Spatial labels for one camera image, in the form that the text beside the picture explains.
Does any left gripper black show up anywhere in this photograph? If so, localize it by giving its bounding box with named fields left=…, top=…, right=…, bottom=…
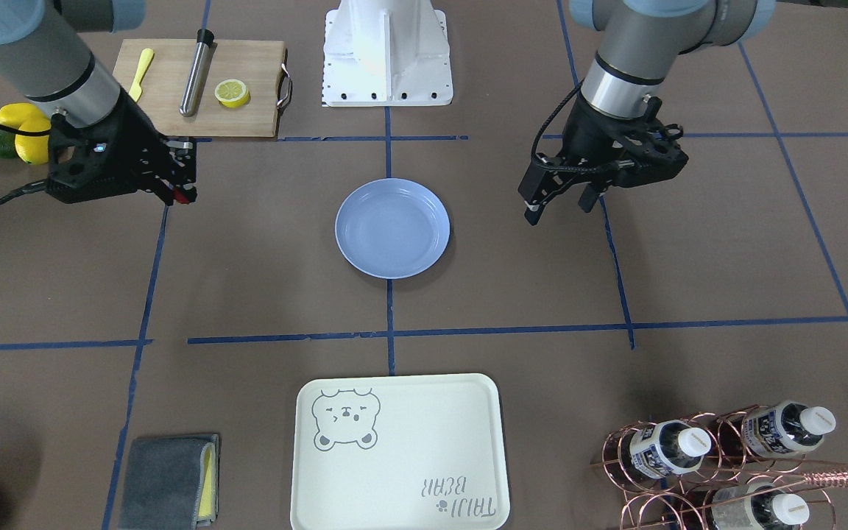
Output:
left=518, top=95, right=689, bottom=226

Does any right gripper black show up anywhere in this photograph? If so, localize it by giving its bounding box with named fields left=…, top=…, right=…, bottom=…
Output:
left=45, top=95, right=197, bottom=207

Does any blue plate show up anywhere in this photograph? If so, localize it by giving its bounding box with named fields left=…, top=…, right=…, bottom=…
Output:
left=334, top=177, right=451, bottom=280

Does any red strawberry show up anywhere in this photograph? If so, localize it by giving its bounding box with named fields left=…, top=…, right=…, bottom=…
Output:
left=172, top=187, right=197, bottom=205

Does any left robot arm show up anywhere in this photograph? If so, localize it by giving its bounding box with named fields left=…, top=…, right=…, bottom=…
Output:
left=518, top=1, right=775, bottom=225

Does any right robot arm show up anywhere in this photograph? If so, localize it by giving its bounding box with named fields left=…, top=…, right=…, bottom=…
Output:
left=0, top=1, right=197, bottom=205

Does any yellow plastic knife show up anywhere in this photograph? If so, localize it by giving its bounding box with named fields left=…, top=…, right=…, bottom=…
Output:
left=128, top=48, right=155, bottom=102

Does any half lemon slice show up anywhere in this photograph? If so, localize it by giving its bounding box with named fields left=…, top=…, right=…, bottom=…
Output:
left=214, top=79, right=250, bottom=108

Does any wooden cutting board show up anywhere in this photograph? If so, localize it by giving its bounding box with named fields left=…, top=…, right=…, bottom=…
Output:
left=113, top=39, right=287, bottom=138

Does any yellow lemon front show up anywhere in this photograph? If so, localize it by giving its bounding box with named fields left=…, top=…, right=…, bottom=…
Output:
left=15, top=116, right=50, bottom=165

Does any yellow lemon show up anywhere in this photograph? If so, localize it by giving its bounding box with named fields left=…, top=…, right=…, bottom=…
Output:
left=0, top=102, right=49, bottom=130
left=15, top=116, right=50, bottom=165

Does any yellow lemon rear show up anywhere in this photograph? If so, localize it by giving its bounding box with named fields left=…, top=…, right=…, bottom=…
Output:
left=0, top=102, right=49, bottom=130

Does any tea bottle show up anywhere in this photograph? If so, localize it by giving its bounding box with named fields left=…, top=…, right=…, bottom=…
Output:
left=739, top=400, right=837, bottom=459
left=706, top=483, right=810, bottom=529
left=620, top=420, right=713, bottom=483

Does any cream bear tray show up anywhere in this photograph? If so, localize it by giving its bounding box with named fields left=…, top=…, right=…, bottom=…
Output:
left=290, top=373, right=511, bottom=529

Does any grey folded cloth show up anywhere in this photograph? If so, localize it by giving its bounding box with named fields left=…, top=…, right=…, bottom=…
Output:
left=118, top=433, right=221, bottom=529

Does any tea bottle lower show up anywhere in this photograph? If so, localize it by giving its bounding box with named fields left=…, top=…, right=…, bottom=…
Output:
left=706, top=483, right=810, bottom=529

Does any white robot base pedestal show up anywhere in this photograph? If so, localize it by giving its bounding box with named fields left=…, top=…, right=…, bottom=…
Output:
left=321, top=1, right=454, bottom=107

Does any copper wire bottle rack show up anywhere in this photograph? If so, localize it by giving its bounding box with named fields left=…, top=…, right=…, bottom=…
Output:
left=590, top=405, right=848, bottom=529

